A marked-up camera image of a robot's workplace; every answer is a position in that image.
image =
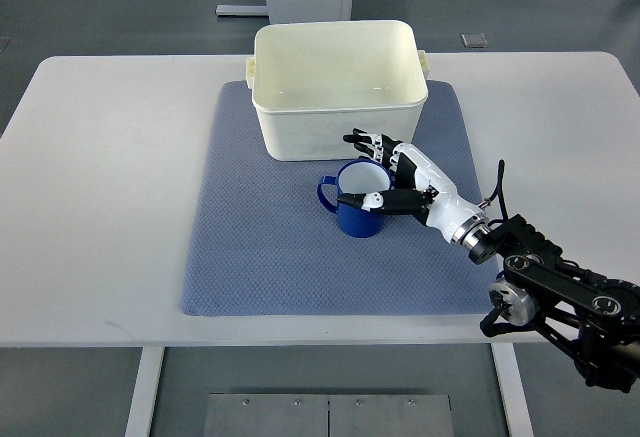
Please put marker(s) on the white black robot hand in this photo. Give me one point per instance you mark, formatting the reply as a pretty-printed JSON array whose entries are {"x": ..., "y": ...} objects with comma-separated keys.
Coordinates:
[{"x": 420, "y": 188}]

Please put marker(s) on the blue mug white inside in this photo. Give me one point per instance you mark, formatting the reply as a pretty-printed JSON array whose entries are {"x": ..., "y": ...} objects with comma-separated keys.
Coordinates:
[{"x": 361, "y": 176}]

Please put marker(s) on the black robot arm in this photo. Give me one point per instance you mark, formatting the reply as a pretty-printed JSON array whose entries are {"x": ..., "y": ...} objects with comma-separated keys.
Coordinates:
[{"x": 592, "y": 319}]

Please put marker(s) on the cream plastic box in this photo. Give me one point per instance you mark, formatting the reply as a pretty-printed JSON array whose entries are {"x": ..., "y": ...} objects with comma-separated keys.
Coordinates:
[{"x": 313, "y": 83}]

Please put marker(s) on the small grey floor plate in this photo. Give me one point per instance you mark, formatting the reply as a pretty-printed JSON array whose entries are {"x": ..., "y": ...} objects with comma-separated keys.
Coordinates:
[{"x": 474, "y": 40}]

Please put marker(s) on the blue textured mat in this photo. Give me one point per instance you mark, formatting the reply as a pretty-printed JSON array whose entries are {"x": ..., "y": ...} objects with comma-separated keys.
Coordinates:
[{"x": 263, "y": 244}]

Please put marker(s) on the white table leg right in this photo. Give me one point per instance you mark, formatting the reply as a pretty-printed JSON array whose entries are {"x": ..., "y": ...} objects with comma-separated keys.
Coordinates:
[{"x": 511, "y": 390}]

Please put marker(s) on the white table leg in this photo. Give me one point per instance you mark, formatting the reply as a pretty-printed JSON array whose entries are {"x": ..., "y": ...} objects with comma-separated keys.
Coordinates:
[
  {"x": 511, "y": 390},
  {"x": 144, "y": 395}
]

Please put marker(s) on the grey metal floor plate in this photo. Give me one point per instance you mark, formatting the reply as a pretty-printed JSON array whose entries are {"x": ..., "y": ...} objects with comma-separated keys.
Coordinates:
[{"x": 328, "y": 415}]

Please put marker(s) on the white table leg left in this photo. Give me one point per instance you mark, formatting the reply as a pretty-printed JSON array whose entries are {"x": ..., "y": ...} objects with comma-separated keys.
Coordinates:
[{"x": 144, "y": 395}]

